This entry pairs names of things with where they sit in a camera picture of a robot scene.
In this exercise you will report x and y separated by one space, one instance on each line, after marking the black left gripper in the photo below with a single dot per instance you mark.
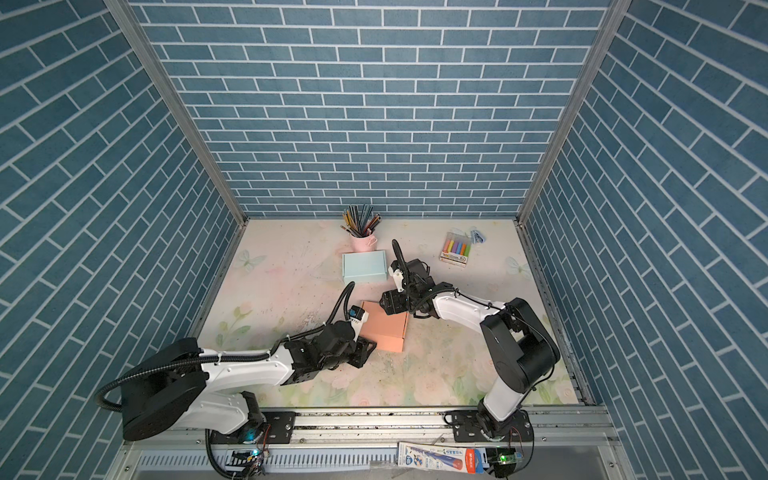
363 351

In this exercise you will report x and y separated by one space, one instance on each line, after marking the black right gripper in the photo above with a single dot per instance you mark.
391 302

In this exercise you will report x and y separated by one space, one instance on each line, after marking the pink paper box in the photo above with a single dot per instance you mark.
388 331

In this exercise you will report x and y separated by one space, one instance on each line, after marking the light blue paper box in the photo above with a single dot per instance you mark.
365 267

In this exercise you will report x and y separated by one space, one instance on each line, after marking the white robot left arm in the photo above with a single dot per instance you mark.
186 386

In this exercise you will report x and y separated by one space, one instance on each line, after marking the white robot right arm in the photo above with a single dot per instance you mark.
521 349

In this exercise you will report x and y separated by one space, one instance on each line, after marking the white toothpaste style box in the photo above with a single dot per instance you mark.
440 458

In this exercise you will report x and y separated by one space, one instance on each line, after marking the pink metal pencil bucket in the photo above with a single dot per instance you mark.
363 244

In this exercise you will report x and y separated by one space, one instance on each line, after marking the pack of coloured markers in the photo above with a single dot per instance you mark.
456 249

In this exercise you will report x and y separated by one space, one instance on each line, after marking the bundle of coloured pencils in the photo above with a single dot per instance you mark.
360 221

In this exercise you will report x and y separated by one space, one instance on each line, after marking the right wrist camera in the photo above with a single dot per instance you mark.
398 277

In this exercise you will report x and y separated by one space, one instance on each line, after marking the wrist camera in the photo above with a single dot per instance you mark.
398 277
358 316

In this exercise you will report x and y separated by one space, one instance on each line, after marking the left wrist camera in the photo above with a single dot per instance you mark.
358 316

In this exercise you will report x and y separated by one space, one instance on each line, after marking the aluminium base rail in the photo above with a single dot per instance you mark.
368 427

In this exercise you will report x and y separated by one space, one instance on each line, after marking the right aluminium corner post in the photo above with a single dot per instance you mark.
596 55

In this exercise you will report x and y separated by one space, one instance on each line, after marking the aluminium corner post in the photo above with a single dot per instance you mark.
596 55
138 40

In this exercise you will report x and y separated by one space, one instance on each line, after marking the left aluminium corner post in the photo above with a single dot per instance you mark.
138 40

